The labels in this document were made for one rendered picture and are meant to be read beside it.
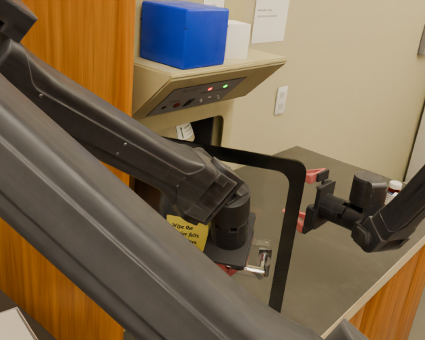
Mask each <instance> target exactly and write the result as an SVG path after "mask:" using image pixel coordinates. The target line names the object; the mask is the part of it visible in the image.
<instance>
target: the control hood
mask: <svg viewBox="0 0 425 340"><path fill-rule="evenodd" d="M286 61H287V58H286V57H284V56H280V55H275V54H272V53H266V52H263V51H257V50H254V49H248V56H247V58H246V59H224V63H223V65H214V66H208V67H199V68H194V69H184V70H182V69H178V68H176V67H171V66H168V65H164V64H162V63H157V62H155V61H151V60H147V59H143V58H141V57H134V70H133V88H132V118H133V119H135V120H138V119H144V118H147V117H146V116H147V115H148V114H149V113H150V112H151V111H152V110H153V109H154V108H155V107H156V106H157V105H158V104H159V103H160V102H161V101H163V100H164V99H165V98H166V97H167V96H168V95H169V94H170V93H171V92H172V91H173V90H174V89H178V88H185V87H190V86H197V85H201V84H209V83H213V82H220V81H225V80H232V79H236V78H243V77H247V78H246V79H245V80H243V81H242V82H241V83H239V84H238V85H237V86H236V87H235V88H234V89H233V90H231V91H230V92H229V93H228V94H226V95H225V96H224V97H223V98H222V99H221V100H219V101H216V102H212V103H217V102H220V101H226V100H229V99H233V98H239V97H242V96H245V95H247V94H248V93H249V92H251V91H252V90H253V89H255V87H257V86H258V85H259V84H261V83H262V82H263V81H265V80H266V79H267V78H268V77H269V76H271V75H272V74H273V73H275V72H276V71H277V70H278V69H279V68H281V67H282V66H283V65H285V64H286ZM207 104H211V103H207ZM207 104H203V105H207ZM198 106H202V105H197V106H194V107H198ZM189 108H192V107H188V108H185V109H189ZM180 110H184V109H179V110H175V111H180ZM171 112H174V111H170V112H166V113H171ZM166 113H160V114H157V115H162V114H166ZM152 116H156V115H151V116H148V117H152Z"/></svg>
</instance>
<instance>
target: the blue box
mask: <svg viewBox="0 0 425 340"><path fill-rule="evenodd" d="M228 19H229V9H227V8H224V7H217V6H212V5H205V4H201V3H194V2H190V1H143V2H142V18H141V20H142V25H141V42H140V57H141V58H143V59H147V60H151V61H155V62H157V63H162V64H164V65H168V66H171V67H176V68H178V69H182V70H184V69H194V68H199V67H208V66H214V65H223V63H224V58H225V45H226V39H227V27H228Z"/></svg>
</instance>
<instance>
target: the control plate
mask: <svg viewBox="0 0 425 340"><path fill-rule="evenodd" d="M246 78H247V77H243V78H236V79H232V80H225V81H220V82H213V83H209V84H201V85H197V86H190V87H185V88H178V89H174V90H173V91H172V92H171V93H170V94H169V95H168V96H167V97H166V98H165V99H164V100H163V101H161V102H160V103H159V104H158V105H157V106H156V107H155V108H154V109H153V110H152V111H151V112H150V113H149V114H148V115H147V116H146V117H148V116H151V115H157V114H160V113H166V112H170V111H175V110H179V109H185V108H188V107H194V106H197V105H203V104H207V103H212V102H216V101H219V100H221V99H222V98H223V97H224V96H225V95H226V94H228V93H229V92H230V91H231V90H233V89H234V88H235V87H236V86H237V85H238V84H239V83H241V82H242V81H243V80H245V79H246ZM226 84H228V85H227V86H226V87H224V88H223V86H224V85H226ZM211 87H212V89H211V90H208V89H209V88H211ZM218 94H219V98H217V97H216V95H218ZM210 96H211V99H210V100H208V99H207V98H208V97H210ZM192 98H196V99H195V100H194V101H193V102H192V103H190V104H189V105H187V106H183V105H184V104H185V103H186V102H188V101H189V100H190V99H192ZM200 98H202V102H200V101H198V100H199V99H200ZM176 103H180V106H178V107H177V108H173V105H174V104H176ZM164 106H167V107H165V108H164V109H161V108H162V107H164ZM182 106H183V107H182Z"/></svg>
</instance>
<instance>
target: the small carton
mask: <svg viewBox="0 0 425 340"><path fill-rule="evenodd" d="M250 29H251V24H247V23H244V22H239V21H236V20H228V27H227V39H226V45H225V58H224V59H246V58H247V56H248V45H249V39H250Z"/></svg>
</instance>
